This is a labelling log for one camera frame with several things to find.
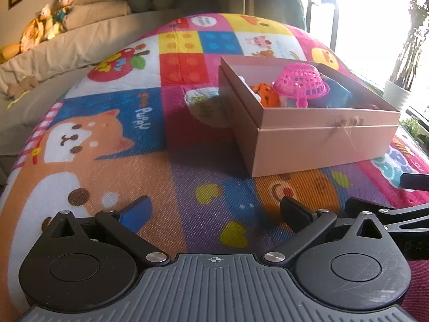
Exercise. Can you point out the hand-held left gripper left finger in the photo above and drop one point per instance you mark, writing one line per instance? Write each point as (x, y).
(135, 214)

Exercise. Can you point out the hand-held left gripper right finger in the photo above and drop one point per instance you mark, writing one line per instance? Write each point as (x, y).
(293, 212)

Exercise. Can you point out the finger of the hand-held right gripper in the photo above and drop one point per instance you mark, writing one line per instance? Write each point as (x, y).
(402, 216)
(415, 181)

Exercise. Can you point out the pink cardboard box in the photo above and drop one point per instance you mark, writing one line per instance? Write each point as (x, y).
(318, 147)

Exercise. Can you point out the orange plastic toy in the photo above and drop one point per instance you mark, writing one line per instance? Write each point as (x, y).
(268, 95)

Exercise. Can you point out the pink toy strainer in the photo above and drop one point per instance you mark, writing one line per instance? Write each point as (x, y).
(298, 80)

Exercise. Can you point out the colourful cartoon play mat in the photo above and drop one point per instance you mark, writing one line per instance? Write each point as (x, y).
(117, 181)

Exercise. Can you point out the dark red cloth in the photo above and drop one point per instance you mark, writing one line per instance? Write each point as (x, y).
(419, 291)

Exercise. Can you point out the small green plant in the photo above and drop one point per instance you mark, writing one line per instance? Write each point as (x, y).
(414, 127)

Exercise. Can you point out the white plant pot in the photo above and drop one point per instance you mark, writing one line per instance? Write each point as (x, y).
(397, 95)

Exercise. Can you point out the tall green plant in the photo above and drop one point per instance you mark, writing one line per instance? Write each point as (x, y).
(412, 40)

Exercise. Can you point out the beige sofa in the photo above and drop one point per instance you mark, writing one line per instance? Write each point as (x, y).
(67, 47)

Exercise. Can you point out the yellow stuffed duck toy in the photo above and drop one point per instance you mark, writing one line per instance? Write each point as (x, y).
(37, 28)

